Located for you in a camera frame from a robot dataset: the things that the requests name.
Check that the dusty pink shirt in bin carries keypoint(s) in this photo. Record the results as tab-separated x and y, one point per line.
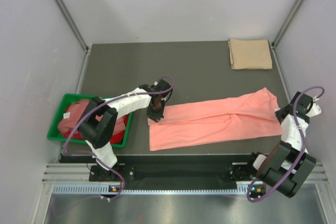
73	113

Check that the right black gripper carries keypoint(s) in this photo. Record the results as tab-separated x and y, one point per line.
277	113

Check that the slotted grey cable duct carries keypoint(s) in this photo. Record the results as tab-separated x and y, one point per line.
86	189

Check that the green plastic bin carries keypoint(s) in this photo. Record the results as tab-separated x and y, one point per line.
117	140

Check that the salmon pink t shirt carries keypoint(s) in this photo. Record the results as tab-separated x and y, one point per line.
232	119

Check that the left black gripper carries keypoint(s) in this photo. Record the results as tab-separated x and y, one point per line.
156	116

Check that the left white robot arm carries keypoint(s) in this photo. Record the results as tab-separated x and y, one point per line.
98	120

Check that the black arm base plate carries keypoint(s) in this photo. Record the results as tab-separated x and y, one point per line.
183	175

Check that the red shirt in bin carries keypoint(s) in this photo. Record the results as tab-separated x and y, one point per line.
118	137

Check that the folded beige t shirt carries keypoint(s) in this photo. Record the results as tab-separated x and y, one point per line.
249	54

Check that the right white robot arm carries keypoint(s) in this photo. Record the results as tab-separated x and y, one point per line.
289	164

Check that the aluminium frame rail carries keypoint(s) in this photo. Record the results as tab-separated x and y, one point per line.
57	173

